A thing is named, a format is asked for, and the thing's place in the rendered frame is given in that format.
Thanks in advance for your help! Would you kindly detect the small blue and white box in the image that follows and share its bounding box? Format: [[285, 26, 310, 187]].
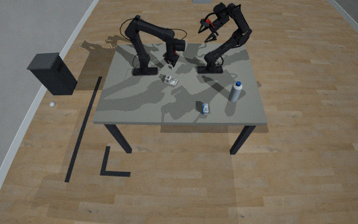
[[202, 104, 208, 115]]

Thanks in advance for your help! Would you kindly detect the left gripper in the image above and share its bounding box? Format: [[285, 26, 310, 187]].
[[198, 18, 222, 43]]

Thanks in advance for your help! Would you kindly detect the white bottle with blue cap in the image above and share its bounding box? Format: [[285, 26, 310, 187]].
[[228, 81, 242, 102]]

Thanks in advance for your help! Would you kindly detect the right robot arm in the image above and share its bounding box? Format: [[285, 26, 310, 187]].
[[124, 15, 185, 76]]

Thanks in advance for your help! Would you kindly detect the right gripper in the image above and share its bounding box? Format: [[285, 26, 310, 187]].
[[163, 50, 179, 67]]

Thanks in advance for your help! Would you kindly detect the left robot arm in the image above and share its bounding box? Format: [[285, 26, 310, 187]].
[[198, 3, 252, 73]]

